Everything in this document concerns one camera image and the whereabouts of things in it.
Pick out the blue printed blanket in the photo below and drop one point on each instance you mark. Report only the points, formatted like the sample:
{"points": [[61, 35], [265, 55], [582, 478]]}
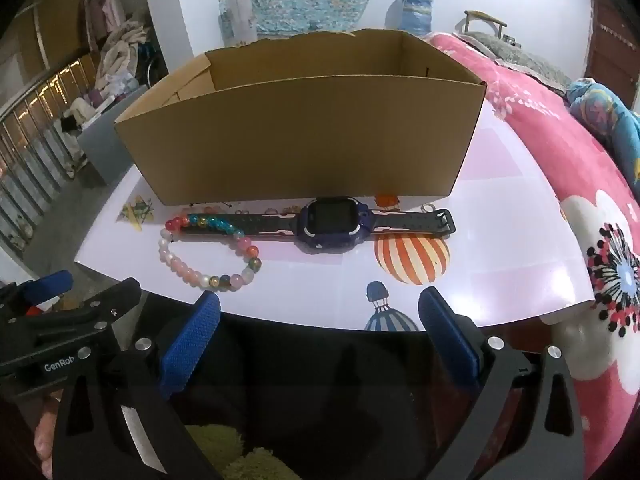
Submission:
{"points": [[600, 110]]}

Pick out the blue water jug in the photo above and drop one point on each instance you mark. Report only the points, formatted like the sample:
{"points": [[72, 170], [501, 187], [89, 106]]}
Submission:
{"points": [[416, 12]]}

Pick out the white hanging bag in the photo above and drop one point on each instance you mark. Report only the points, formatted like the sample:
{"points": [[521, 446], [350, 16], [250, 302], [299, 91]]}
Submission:
{"points": [[239, 22]]}

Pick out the grey cabinet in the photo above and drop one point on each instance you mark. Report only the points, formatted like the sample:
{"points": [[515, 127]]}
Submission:
{"points": [[107, 145]]}

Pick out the green fuzzy robe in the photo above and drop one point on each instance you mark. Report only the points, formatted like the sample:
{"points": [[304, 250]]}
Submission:
{"points": [[225, 447]]}

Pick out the pile of clothes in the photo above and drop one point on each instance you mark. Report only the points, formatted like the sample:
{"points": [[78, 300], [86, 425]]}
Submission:
{"points": [[120, 55]]}

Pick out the pink floral blanket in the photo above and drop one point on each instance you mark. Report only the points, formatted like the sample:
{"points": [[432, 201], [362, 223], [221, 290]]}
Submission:
{"points": [[550, 135]]}

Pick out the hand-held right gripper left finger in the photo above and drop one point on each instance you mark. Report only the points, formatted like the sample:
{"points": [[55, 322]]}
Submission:
{"points": [[190, 345]]}

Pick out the pink hanging clothes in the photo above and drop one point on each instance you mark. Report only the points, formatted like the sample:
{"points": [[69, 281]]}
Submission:
{"points": [[102, 7]]}

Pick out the person's left hand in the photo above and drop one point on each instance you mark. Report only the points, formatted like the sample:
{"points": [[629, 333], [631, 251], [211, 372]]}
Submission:
{"points": [[44, 440]]}

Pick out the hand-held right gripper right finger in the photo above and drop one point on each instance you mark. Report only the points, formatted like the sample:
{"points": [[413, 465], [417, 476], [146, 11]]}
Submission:
{"points": [[447, 342]]}

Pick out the grey blanket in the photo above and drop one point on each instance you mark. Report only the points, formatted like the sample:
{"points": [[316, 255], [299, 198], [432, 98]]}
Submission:
{"points": [[520, 60]]}

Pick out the purple black smartwatch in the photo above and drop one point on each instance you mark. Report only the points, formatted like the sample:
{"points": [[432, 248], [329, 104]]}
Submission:
{"points": [[330, 222]]}

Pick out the brown door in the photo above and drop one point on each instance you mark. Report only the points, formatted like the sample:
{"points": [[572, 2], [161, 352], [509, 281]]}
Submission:
{"points": [[612, 45]]}

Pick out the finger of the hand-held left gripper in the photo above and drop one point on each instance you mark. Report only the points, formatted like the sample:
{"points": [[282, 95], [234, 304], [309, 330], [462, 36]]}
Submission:
{"points": [[50, 285], [107, 300]]}

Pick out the brown cardboard box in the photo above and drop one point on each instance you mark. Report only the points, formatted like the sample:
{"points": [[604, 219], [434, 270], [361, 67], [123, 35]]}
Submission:
{"points": [[300, 145]]}

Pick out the wooden chair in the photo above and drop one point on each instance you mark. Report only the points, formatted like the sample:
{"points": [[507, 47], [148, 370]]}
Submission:
{"points": [[482, 16]]}

